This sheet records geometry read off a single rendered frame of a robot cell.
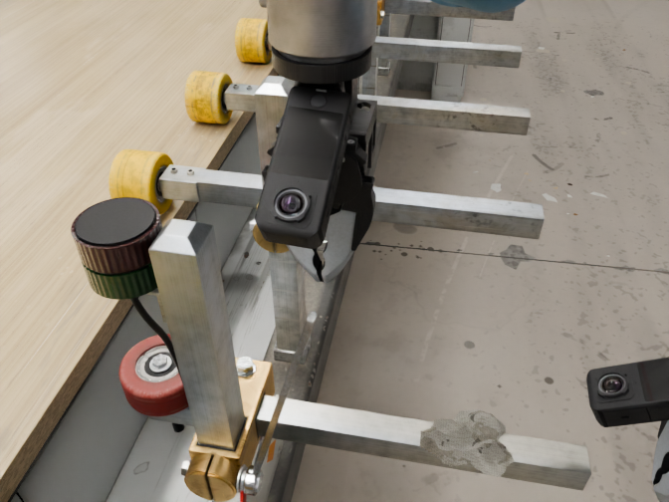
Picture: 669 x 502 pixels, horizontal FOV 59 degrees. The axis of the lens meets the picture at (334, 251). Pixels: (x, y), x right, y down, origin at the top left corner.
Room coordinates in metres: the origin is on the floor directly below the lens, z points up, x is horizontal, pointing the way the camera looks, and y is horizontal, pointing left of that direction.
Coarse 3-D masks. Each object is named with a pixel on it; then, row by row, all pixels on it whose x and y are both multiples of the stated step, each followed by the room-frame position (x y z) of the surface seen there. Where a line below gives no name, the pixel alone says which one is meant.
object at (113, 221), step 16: (96, 208) 0.35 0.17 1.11; (112, 208) 0.35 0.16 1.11; (128, 208) 0.35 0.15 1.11; (144, 208) 0.35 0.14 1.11; (80, 224) 0.33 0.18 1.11; (96, 224) 0.33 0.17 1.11; (112, 224) 0.33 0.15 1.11; (128, 224) 0.33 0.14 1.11; (144, 224) 0.33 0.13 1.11; (96, 240) 0.31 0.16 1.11; (112, 240) 0.31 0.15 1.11; (128, 240) 0.31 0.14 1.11; (128, 272) 0.31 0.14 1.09; (160, 304) 0.31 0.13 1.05; (144, 320) 0.33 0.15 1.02; (160, 336) 0.33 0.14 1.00
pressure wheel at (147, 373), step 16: (128, 352) 0.39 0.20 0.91; (144, 352) 0.39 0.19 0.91; (160, 352) 0.39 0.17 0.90; (128, 368) 0.37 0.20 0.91; (144, 368) 0.37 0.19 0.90; (160, 368) 0.37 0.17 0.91; (176, 368) 0.37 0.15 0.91; (128, 384) 0.35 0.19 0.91; (144, 384) 0.35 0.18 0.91; (160, 384) 0.35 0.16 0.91; (176, 384) 0.35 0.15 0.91; (128, 400) 0.35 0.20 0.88; (144, 400) 0.34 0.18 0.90; (160, 400) 0.34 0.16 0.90; (176, 400) 0.34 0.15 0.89
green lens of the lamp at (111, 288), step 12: (96, 276) 0.31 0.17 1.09; (108, 276) 0.31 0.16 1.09; (120, 276) 0.31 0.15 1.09; (132, 276) 0.31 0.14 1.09; (144, 276) 0.31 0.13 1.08; (96, 288) 0.31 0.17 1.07; (108, 288) 0.31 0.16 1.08; (120, 288) 0.31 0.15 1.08; (132, 288) 0.31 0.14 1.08; (144, 288) 0.31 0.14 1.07
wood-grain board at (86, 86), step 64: (0, 0) 1.51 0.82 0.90; (64, 0) 1.51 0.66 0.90; (128, 0) 1.51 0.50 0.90; (192, 0) 1.51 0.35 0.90; (256, 0) 1.51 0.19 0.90; (0, 64) 1.12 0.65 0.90; (64, 64) 1.12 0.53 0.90; (128, 64) 1.12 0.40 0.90; (192, 64) 1.12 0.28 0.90; (256, 64) 1.12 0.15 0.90; (0, 128) 0.86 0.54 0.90; (64, 128) 0.86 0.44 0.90; (128, 128) 0.86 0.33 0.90; (192, 128) 0.86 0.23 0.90; (0, 192) 0.68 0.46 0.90; (64, 192) 0.68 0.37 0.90; (0, 256) 0.55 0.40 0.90; (64, 256) 0.55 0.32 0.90; (0, 320) 0.44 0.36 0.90; (64, 320) 0.44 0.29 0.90; (0, 384) 0.36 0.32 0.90; (64, 384) 0.36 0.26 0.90; (0, 448) 0.29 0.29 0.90
